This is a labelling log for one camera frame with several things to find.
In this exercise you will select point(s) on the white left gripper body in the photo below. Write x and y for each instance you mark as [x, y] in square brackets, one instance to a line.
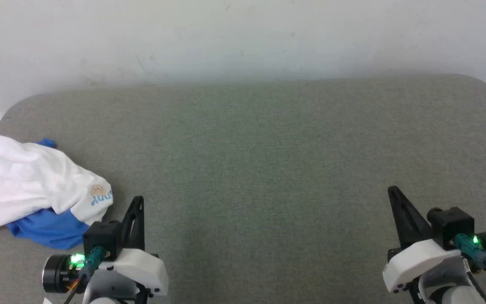
[141, 270]

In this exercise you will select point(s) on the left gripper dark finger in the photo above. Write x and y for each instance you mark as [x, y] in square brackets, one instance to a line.
[135, 228]

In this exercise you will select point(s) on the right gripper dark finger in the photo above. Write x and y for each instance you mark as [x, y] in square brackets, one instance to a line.
[407, 223]

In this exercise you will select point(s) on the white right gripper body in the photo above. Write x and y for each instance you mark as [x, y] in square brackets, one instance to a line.
[420, 259]

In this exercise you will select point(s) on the white and blue t-shirt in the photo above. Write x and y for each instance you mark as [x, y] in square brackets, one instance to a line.
[28, 177]

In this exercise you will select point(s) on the grey-green fabric sofa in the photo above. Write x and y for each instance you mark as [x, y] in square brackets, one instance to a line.
[268, 169]

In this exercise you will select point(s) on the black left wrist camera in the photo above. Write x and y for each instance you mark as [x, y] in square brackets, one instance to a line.
[101, 238]

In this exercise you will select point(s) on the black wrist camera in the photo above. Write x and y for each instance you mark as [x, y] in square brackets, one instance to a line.
[101, 238]
[452, 223]

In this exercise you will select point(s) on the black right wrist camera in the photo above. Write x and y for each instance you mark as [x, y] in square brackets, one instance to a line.
[452, 223]

